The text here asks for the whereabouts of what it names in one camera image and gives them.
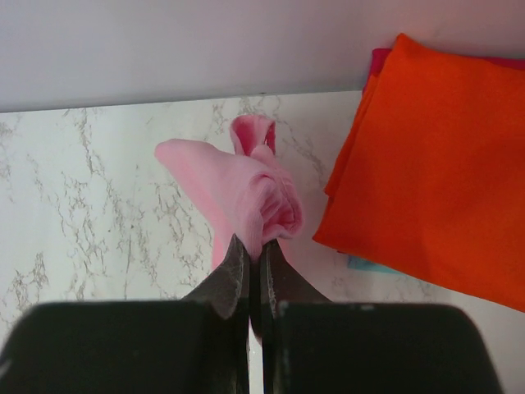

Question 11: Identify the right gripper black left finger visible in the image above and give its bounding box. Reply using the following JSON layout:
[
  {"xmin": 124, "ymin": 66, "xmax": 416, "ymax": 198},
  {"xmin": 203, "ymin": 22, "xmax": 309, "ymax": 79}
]
[{"xmin": 182, "ymin": 235, "xmax": 251, "ymax": 319}]

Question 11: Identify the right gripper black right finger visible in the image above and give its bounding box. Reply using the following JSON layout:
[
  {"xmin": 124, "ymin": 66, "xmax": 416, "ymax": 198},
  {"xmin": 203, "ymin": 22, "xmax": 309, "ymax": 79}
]
[{"xmin": 256, "ymin": 240, "xmax": 331, "ymax": 318}]

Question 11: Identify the pink t shirt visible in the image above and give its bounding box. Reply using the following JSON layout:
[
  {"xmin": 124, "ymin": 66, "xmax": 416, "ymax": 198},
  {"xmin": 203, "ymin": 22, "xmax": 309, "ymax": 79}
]
[{"xmin": 155, "ymin": 115, "xmax": 304, "ymax": 268}]

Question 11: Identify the teal folded t shirt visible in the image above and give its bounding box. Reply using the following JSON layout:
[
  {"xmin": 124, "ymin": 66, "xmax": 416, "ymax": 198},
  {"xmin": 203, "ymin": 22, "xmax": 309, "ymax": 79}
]
[{"xmin": 348, "ymin": 256, "xmax": 399, "ymax": 274}]

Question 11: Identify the orange folded t shirt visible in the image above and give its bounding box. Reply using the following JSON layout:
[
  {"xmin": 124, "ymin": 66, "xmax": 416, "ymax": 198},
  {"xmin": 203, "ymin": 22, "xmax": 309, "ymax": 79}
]
[{"xmin": 314, "ymin": 34, "xmax": 524, "ymax": 310}]

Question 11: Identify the magenta folded t shirt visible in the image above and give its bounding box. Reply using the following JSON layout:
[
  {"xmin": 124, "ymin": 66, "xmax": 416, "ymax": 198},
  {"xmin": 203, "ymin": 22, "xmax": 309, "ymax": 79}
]
[{"xmin": 367, "ymin": 48, "xmax": 525, "ymax": 79}]

